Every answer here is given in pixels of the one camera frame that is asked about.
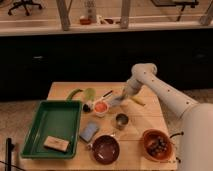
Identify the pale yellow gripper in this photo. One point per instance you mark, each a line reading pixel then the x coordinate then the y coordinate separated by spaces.
pixel 123 96

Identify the grey towel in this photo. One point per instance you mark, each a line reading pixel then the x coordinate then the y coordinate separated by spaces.
pixel 113 102

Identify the purple bowl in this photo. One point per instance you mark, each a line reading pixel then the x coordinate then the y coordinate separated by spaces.
pixel 105 149

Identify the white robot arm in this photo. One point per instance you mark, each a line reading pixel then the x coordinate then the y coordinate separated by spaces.
pixel 196 144

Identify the orange bowl with nuts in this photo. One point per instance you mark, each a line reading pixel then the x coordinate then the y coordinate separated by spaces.
pixel 156 146

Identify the red bowl on shelf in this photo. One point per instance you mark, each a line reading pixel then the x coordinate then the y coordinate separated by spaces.
pixel 85 21

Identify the small metal cup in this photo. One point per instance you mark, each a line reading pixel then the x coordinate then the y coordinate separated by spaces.
pixel 121 121

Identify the white cup orange inside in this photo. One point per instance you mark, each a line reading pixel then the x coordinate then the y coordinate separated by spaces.
pixel 100 108

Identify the green spatula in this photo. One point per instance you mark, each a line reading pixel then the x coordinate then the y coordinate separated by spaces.
pixel 88 94

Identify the small black round object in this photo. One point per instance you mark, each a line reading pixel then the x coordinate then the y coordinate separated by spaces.
pixel 87 108

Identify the blue sponge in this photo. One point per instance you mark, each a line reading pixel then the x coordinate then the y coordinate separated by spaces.
pixel 89 131

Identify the green plastic tray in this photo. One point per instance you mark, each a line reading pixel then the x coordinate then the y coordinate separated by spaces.
pixel 56 118

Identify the tan sponge block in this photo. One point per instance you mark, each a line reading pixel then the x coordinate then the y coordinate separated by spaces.
pixel 56 143

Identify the white bottle on shelf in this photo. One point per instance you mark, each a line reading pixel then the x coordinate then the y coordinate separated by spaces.
pixel 90 10

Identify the black office chair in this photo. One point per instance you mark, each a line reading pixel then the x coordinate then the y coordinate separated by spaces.
pixel 24 3

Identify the black handled brush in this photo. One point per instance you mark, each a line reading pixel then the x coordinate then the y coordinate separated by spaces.
pixel 106 95

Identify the black stand post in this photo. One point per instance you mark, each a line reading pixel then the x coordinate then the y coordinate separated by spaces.
pixel 8 154

